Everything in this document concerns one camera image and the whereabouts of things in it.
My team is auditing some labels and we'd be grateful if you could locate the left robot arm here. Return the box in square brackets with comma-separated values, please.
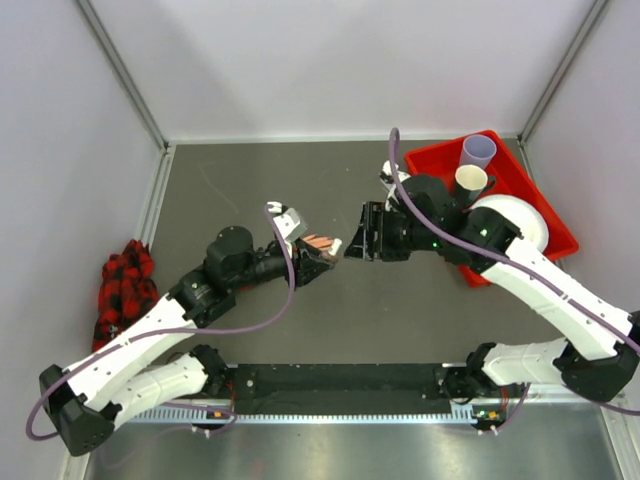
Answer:
[39, 216, 342, 457]

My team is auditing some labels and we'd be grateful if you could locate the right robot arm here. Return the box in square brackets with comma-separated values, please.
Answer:
[345, 167, 639, 403]

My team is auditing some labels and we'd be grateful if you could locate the red plastic tray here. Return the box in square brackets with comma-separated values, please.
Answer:
[404, 130, 579, 261]

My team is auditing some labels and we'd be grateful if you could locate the mannequin hand with long nails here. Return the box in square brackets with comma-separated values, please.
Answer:
[303, 234, 333, 250]

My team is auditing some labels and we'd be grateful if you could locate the white cable duct strip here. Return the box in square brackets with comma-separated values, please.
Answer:
[130, 403, 506, 430]

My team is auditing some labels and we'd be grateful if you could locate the red black plaid sleeve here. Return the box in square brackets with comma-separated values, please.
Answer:
[91, 239, 159, 352]

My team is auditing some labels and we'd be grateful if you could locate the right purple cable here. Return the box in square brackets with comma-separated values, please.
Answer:
[388, 127, 640, 436]

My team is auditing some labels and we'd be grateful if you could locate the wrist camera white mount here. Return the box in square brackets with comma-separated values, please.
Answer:
[379, 160, 402, 212]
[266, 201, 307, 242]

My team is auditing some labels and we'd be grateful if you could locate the glitter nail polish bottle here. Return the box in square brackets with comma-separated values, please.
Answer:
[322, 251, 340, 265]

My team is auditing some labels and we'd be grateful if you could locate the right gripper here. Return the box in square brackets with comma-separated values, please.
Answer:
[344, 202, 439, 262]

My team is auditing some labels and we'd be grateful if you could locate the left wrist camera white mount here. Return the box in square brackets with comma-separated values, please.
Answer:
[266, 201, 307, 242]

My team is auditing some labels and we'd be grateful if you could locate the lavender plastic cup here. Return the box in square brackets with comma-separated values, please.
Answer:
[459, 134, 497, 169]

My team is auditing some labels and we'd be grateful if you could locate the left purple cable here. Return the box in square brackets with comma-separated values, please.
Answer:
[25, 204, 299, 444]

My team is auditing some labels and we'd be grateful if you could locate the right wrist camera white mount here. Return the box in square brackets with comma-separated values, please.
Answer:
[379, 160, 402, 212]

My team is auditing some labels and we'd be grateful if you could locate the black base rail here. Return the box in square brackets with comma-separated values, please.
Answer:
[229, 364, 451, 416]

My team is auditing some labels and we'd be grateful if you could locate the black mug white inside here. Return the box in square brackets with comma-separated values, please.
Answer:
[452, 165, 497, 208]

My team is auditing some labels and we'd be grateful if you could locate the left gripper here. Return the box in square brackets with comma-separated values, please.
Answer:
[229, 238, 334, 291]

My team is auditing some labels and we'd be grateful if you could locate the white paper plates stack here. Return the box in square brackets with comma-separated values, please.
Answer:
[471, 194, 550, 253]

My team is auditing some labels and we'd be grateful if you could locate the purple cable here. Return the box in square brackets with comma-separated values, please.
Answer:
[25, 204, 299, 444]
[388, 127, 640, 436]

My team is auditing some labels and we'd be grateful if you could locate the white nail polish cap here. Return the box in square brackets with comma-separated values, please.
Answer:
[328, 238, 342, 255]

